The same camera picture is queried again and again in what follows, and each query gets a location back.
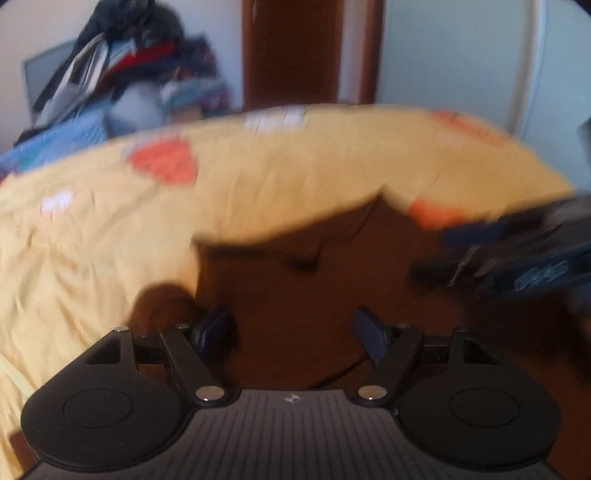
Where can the grey flat panel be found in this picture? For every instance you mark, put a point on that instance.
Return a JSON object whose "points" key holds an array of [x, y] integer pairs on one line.
{"points": [[44, 76]]}

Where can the pile of clothes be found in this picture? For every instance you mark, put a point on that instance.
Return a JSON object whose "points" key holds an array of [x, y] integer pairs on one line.
{"points": [[138, 60]]}

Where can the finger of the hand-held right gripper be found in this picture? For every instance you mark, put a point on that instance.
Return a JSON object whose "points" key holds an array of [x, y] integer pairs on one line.
{"points": [[436, 268], [475, 233]]}

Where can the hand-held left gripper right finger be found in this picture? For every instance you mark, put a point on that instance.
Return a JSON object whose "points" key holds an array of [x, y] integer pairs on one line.
{"points": [[371, 334]]}

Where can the brown wooden door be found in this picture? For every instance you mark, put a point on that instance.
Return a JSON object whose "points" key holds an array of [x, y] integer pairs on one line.
{"points": [[304, 50]]}

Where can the blue quilted blanket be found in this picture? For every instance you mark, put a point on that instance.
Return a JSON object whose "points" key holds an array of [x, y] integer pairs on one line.
{"points": [[55, 143]]}

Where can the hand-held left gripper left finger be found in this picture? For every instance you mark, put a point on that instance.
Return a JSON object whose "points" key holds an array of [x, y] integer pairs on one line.
{"points": [[213, 326]]}

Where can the brown sweater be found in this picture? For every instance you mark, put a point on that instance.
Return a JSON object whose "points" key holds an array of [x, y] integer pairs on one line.
{"points": [[323, 295]]}

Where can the yellow floral blanket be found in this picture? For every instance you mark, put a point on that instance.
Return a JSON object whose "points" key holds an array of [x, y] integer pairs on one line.
{"points": [[106, 240]]}

